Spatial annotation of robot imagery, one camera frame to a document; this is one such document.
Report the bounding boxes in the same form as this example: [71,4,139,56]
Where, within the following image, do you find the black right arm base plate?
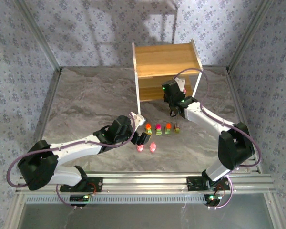
[186,176,229,193]

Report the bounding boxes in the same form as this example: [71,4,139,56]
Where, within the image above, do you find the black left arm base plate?
[59,177,103,193]

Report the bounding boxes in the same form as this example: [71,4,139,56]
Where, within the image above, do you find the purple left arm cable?
[6,113,137,210]

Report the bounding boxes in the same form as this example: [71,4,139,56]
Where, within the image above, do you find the wooden shelf with white frame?
[131,39,204,116]

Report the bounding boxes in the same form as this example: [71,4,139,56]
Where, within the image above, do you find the grey slotted cable duct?
[26,192,209,205]

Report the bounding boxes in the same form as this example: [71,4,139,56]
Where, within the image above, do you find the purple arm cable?
[6,113,137,210]
[174,68,262,210]

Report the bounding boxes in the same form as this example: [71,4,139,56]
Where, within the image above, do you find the grey metal sheet panel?
[16,202,275,229]

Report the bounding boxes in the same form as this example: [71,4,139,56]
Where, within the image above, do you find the aluminium frame post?
[14,0,62,72]
[226,0,276,72]

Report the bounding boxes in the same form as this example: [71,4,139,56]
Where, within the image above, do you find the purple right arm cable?
[174,68,262,210]

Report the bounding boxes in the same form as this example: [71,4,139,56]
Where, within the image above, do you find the aluminium frame rail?
[4,68,62,229]
[226,68,281,229]

